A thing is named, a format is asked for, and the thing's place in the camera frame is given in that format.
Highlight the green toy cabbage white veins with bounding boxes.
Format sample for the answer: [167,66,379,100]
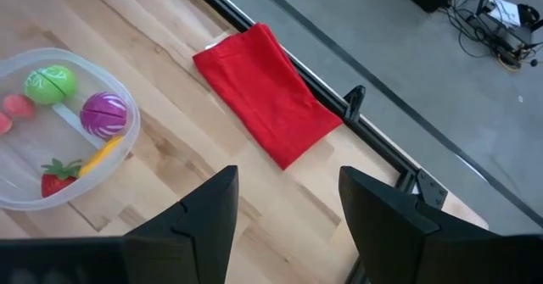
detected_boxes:
[24,64,79,106]

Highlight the tangle of black cables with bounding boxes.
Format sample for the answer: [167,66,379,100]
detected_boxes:
[440,0,543,71]

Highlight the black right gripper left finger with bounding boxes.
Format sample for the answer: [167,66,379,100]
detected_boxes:
[0,164,240,284]

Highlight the white power box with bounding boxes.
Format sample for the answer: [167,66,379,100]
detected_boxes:
[486,0,523,27]

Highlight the purple toy cabbage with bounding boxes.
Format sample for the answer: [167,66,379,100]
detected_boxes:
[79,91,129,140]

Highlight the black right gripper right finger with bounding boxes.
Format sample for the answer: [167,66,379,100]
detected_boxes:
[338,165,543,284]

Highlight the yellow toy banana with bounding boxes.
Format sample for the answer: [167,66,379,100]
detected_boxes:
[78,135,125,178]

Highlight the clear plastic tupperware container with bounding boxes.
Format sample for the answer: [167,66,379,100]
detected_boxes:
[0,47,142,212]

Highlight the folded red cloth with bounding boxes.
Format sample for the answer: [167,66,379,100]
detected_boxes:
[193,22,344,171]

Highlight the red toy strawberry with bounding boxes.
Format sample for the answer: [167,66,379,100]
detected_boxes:
[40,158,83,199]

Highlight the black frame clamp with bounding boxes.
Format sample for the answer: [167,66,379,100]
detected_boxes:
[342,84,367,124]

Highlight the pink toy peach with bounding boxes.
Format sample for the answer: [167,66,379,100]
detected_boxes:
[0,112,14,136]
[2,93,36,120]

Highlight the black aluminium table frame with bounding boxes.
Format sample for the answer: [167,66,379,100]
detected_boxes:
[180,0,450,284]

